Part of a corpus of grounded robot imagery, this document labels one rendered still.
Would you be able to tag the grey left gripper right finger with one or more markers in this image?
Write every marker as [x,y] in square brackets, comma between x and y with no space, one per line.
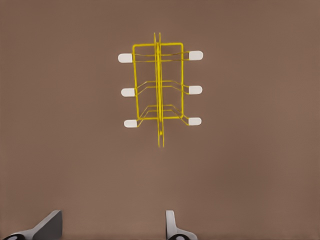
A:
[172,226]

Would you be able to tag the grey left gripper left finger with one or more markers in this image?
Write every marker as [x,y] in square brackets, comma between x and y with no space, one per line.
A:
[47,226]

